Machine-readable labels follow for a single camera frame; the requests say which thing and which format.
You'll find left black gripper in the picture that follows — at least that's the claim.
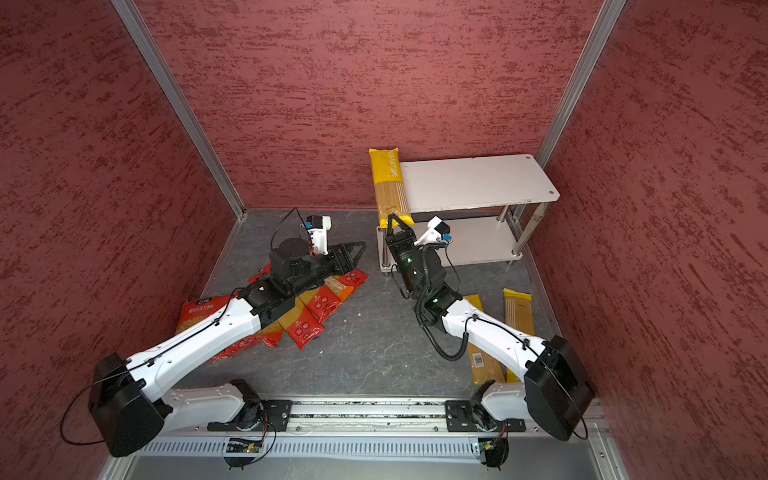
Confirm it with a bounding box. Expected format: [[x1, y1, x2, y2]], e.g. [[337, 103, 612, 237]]
[[290, 241, 367, 296]]

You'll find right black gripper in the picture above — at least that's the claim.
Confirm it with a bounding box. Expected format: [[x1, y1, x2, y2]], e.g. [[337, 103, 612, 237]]
[[388, 213, 424, 297]]

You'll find yellow spaghetti bag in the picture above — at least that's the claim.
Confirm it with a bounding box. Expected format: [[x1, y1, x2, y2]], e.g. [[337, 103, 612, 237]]
[[463, 293, 506, 386], [503, 288, 535, 335], [369, 148, 414, 229]]

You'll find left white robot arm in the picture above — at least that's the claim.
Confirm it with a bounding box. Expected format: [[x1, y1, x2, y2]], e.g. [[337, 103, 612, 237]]
[[88, 238, 366, 457]]

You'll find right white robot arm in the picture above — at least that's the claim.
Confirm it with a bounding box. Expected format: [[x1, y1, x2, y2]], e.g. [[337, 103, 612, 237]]
[[384, 214, 595, 441]]

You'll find orange pasta bag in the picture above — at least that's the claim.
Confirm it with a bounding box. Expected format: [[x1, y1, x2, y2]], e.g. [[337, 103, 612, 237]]
[[325, 277, 355, 302]]

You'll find white two-tier shelf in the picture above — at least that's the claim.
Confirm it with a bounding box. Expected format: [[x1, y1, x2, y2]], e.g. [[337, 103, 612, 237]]
[[401, 154, 560, 265]]

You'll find red spaghetti bag rear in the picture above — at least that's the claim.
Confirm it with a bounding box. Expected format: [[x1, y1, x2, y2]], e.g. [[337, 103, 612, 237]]
[[337, 269, 369, 289]]

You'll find red spaghetti bag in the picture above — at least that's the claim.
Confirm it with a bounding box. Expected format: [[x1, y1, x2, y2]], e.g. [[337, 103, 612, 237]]
[[299, 285, 343, 324], [278, 302, 324, 350], [337, 269, 369, 289]]

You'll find red spaghetti bag middle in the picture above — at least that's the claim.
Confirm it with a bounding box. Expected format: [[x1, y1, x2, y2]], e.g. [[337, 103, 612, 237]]
[[299, 285, 343, 324]]

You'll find red spaghetti bag front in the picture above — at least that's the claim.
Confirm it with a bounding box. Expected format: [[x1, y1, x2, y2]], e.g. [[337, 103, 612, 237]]
[[278, 302, 324, 350]]

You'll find small red macaroni bag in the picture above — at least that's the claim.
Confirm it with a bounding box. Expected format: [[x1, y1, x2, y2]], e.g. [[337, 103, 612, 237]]
[[236, 324, 284, 352]]

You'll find large red macaroni bag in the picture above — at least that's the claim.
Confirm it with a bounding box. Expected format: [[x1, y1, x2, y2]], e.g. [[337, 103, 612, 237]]
[[174, 295, 248, 363]]

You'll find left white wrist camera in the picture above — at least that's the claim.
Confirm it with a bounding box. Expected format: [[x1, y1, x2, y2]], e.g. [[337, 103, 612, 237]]
[[304, 215, 332, 256]]

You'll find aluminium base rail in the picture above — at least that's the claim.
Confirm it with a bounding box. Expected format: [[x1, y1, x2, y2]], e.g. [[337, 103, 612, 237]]
[[156, 396, 613, 441]]

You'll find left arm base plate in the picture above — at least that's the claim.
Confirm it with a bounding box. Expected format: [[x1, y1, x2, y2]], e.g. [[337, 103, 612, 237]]
[[206, 400, 293, 434]]

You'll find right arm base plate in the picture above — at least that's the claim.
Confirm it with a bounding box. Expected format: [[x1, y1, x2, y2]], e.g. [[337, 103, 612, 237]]
[[444, 400, 526, 433]]

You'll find left circuit board with wires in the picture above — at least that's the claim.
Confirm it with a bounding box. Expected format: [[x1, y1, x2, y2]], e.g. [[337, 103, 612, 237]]
[[224, 413, 277, 470]]

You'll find circuit board with wires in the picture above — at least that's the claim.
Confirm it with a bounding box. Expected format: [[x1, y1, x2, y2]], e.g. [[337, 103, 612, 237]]
[[476, 422, 509, 470], [224, 413, 277, 470]]

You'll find right circuit board with wires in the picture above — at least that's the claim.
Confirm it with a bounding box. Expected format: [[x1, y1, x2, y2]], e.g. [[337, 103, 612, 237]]
[[476, 422, 509, 470]]

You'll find right aluminium corner post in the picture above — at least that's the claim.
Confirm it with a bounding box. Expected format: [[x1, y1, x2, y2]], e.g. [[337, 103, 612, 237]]
[[536, 0, 626, 168]]

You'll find aluminium corner post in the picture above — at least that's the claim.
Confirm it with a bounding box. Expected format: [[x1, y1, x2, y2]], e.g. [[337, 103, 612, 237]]
[[110, 0, 247, 222], [536, 0, 626, 168]]

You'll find left aluminium corner post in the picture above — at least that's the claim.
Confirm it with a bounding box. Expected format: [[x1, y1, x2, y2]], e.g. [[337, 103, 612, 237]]
[[110, 0, 247, 222]]

